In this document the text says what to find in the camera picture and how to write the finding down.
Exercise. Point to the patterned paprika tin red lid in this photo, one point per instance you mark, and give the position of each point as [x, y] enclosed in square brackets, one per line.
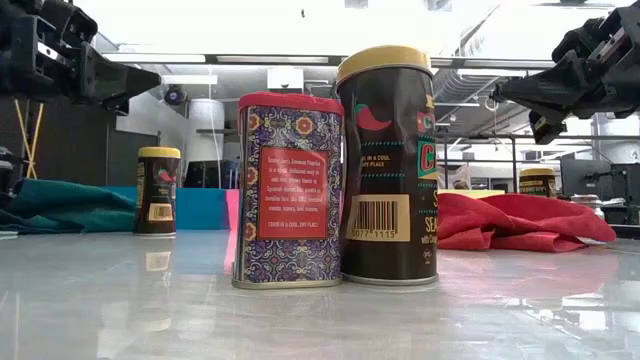
[292, 200]

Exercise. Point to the silver ceiling duct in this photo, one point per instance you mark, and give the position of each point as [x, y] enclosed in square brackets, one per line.
[460, 85]

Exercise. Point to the small glass spice grinder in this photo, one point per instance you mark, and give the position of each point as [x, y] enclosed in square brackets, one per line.
[586, 199]

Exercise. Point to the teal cloth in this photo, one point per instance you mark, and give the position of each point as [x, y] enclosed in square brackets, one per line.
[60, 207]

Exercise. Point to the red cloth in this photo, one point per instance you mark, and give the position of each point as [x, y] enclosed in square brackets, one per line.
[525, 222]

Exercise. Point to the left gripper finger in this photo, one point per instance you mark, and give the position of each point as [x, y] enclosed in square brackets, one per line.
[117, 107]
[107, 80]

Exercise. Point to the white cylindrical tank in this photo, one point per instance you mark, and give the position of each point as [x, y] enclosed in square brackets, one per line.
[205, 130]

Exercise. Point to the white ceiling box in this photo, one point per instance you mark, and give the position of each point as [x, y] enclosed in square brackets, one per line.
[285, 80]

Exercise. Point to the brown chili jar yellow lid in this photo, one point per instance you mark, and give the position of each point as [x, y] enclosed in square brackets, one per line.
[156, 200]
[537, 182]
[385, 200]

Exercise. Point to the white plastic cover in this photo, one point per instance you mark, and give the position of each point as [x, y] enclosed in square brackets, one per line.
[452, 177]

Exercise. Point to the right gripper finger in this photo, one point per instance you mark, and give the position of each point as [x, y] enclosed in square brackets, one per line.
[555, 92]
[545, 129]

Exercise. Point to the white paper tag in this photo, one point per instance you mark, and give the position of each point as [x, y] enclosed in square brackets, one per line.
[595, 241]

